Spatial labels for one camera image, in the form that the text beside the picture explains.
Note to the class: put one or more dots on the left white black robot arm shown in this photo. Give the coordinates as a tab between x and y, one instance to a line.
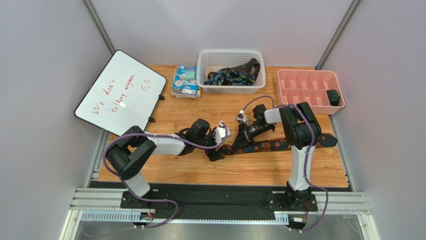
126	155

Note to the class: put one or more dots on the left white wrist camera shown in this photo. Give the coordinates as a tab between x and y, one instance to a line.
221	133

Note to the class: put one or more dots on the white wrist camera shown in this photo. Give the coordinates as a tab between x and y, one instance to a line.
221	133
241	117

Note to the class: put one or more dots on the rolled black tie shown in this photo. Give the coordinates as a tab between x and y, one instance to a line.
333	97

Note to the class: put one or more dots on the pink divided organizer tray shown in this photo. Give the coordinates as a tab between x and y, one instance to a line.
300	85

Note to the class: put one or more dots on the blue white packet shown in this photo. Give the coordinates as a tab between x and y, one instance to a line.
184	82

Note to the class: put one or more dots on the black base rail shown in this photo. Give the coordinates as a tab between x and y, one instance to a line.
212	202

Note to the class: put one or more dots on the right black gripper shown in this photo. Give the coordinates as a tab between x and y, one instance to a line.
245	136

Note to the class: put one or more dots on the left aluminium frame post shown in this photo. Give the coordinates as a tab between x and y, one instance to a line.
96	19

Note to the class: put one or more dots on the white whiteboard black frame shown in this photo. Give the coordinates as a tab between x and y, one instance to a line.
125	94

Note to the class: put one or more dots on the black orange floral tie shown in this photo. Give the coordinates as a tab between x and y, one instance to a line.
326	140

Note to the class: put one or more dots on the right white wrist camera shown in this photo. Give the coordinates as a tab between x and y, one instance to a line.
241	117

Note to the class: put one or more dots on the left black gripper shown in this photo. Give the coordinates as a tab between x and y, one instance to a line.
214	148

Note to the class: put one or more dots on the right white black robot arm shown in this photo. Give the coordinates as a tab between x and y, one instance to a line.
301	130

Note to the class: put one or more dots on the right aluminium frame post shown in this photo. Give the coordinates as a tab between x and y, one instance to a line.
338	33

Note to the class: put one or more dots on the white plastic basket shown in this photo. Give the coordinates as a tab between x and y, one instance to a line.
214	60

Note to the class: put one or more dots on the dark floral ties pile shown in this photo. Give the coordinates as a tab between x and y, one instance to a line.
242	75

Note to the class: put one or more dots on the aluminium frame post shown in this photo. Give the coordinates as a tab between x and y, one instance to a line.
338	33
96	19

